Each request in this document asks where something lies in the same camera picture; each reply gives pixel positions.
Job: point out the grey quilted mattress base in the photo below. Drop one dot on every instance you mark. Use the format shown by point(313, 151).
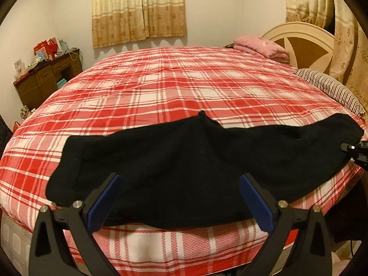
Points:
point(14, 238)

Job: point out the teal box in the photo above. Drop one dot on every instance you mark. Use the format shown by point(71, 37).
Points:
point(61, 84)

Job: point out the long beige patterned curtain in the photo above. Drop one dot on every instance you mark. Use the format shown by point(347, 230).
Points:
point(342, 34)

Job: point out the white greeting card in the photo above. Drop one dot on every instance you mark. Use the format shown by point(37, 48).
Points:
point(20, 68)

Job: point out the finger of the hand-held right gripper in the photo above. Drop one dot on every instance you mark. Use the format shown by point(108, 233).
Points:
point(360, 153)

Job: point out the light blue gift bag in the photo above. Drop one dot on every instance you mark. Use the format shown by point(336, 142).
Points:
point(63, 45)

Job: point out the beige patterned window curtain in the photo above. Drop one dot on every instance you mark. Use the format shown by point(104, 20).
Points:
point(138, 11)

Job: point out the black pants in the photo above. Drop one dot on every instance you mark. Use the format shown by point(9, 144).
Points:
point(172, 164)

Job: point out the floral bag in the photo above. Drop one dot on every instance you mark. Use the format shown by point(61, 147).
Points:
point(27, 112)

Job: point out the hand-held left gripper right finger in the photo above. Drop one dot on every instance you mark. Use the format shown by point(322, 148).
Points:
point(256, 204)

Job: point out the small red bag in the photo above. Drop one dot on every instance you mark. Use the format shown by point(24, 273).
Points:
point(16, 127)

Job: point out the dark patterned cloth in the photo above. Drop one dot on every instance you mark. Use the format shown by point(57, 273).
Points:
point(229, 46)

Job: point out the cream wooden headboard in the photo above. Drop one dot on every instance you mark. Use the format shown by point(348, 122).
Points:
point(302, 31)

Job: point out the pink folded pillow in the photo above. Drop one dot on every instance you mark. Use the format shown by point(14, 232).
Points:
point(261, 46)

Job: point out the striped pillow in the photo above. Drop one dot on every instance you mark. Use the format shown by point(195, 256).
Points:
point(330, 87)

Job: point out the brown wooden desk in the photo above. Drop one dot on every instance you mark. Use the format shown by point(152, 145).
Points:
point(43, 77)

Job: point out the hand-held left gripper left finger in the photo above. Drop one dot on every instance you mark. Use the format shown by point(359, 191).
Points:
point(105, 204)

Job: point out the red gift bag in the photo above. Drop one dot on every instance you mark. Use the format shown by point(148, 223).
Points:
point(46, 49)

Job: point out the bed with red plaid sheet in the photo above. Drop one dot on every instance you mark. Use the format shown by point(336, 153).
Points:
point(172, 92)

